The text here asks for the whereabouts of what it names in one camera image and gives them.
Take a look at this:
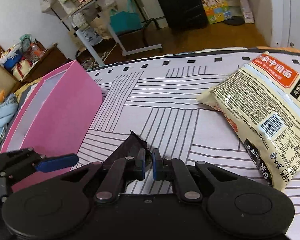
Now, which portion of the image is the colourful gift bag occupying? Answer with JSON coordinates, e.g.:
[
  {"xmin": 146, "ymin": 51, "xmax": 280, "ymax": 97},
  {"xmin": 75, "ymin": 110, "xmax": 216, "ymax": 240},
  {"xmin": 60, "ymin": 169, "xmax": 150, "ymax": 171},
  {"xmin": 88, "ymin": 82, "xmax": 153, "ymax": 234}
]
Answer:
[{"xmin": 202, "ymin": 0, "xmax": 232, "ymax": 24}]

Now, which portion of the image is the brown paper bag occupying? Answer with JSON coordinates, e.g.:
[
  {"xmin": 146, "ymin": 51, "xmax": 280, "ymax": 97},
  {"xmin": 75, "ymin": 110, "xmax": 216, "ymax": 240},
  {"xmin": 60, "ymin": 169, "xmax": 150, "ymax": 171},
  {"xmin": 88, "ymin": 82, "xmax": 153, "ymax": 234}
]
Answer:
[{"xmin": 68, "ymin": 29, "xmax": 86, "ymax": 52}]

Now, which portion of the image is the black suitcase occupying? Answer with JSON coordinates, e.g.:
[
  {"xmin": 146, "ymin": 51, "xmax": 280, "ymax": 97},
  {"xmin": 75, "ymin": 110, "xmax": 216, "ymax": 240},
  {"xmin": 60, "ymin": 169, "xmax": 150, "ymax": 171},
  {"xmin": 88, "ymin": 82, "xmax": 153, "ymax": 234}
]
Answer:
[{"xmin": 158, "ymin": 0, "xmax": 209, "ymax": 32}]

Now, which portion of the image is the teal tote bag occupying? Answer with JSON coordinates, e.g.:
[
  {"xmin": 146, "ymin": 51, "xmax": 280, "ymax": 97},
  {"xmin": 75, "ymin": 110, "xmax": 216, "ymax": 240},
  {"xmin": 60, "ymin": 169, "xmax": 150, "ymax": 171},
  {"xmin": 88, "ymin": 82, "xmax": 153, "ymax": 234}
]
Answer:
[{"xmin": 110, "ymin": 0, "xmax": 142, "ymax": 34}]

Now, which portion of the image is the white adjustable side table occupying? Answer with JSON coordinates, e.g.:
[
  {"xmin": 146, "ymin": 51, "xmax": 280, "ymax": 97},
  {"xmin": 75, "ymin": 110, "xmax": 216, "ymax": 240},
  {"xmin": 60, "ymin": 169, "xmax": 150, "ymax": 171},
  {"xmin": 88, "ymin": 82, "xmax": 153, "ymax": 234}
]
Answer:
[{"xmin": 66, "ymin": 0, "xmax": 162, "ymax": 67}]

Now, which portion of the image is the black snack packet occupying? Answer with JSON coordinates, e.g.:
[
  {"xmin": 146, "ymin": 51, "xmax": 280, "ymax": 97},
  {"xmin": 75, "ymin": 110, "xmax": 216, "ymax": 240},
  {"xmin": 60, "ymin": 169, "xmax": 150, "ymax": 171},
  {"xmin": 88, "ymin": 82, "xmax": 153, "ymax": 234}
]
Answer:
[{"xmin": 103, "ymin": 131, "xmax": 152, "ymax": 181}]

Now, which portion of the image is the tall pink white package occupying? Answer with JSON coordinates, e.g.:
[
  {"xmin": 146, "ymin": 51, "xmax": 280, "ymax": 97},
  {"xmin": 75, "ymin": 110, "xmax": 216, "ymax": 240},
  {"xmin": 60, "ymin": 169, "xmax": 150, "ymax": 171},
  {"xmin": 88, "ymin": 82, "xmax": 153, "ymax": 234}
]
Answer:
[{"xmin": 239, "ymin": 0, "xmax": 254, "ymax": 24}]

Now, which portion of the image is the wooden nightstand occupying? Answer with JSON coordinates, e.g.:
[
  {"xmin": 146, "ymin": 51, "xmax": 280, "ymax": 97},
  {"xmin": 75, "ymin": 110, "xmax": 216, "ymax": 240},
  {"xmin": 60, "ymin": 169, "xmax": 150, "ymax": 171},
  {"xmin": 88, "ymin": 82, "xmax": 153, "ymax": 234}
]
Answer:
[{"xmin": 20, "ymin": 43, "xmax": 72, "ymax": 84}]

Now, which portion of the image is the striped bed sheet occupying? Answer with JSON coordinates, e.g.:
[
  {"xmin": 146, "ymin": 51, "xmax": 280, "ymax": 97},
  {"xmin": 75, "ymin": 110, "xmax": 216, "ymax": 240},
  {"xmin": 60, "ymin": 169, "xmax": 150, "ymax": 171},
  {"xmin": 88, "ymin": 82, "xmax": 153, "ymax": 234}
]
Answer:
[{"xmin": 0, "ymin": 47, "xmax": 300, "ymax": 240}]

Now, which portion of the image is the blue goose plush toy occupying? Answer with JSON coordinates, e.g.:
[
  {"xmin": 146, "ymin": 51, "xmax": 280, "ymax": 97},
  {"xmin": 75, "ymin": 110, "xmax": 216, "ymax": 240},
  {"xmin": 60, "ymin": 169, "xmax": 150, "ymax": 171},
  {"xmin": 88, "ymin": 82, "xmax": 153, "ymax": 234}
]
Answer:
[{"xmin": 0, "ymin": 90, "xmax": 18, "ymax": 134}]

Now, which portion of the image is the pink storage box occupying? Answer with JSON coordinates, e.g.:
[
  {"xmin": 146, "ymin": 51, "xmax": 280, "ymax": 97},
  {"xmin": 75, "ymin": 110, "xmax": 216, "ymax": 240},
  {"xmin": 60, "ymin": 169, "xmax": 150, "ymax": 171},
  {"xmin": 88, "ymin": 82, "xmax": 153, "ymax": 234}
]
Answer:
[{"xmin": 0, "ymin": 60, "xmax": 104, "ymax": 193}]

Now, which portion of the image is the cream red bag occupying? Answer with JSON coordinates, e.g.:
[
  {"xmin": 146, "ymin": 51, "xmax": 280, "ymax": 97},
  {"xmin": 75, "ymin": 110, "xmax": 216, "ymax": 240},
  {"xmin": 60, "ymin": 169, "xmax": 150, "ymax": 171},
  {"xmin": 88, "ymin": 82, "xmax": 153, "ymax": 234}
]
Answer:
[{"xmin": 12, "ymin": 59, "xmax": 31, "ymax": 81}]

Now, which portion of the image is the cream instant noodle multipack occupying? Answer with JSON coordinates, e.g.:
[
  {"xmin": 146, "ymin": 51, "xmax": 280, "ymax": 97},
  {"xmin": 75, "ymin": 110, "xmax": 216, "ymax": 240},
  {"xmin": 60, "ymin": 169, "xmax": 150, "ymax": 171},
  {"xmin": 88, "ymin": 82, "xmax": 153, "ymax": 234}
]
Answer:
[{"xmin": 197, "ymin": 52, "xmax": 300, "ymax": 191}]

